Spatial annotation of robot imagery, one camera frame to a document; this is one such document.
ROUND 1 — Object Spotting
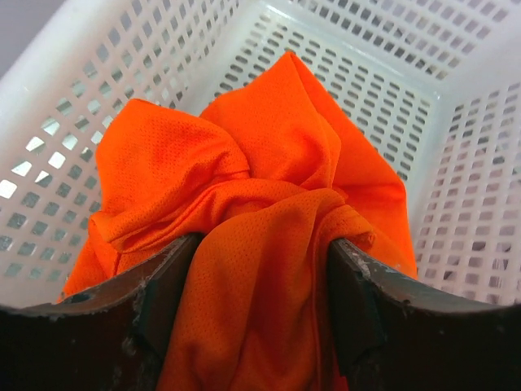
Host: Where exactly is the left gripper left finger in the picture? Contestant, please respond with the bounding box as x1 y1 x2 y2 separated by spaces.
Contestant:
1 234 202 390

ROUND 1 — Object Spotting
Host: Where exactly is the orange t shirt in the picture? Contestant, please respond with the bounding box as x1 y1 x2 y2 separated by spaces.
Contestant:
63 52 417 390

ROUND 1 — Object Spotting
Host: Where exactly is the white plastic basket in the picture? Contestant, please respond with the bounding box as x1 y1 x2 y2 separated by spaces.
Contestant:
1 1 520 308

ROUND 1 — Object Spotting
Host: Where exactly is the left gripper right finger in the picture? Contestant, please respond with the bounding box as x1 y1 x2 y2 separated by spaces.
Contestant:
327 239 520 390

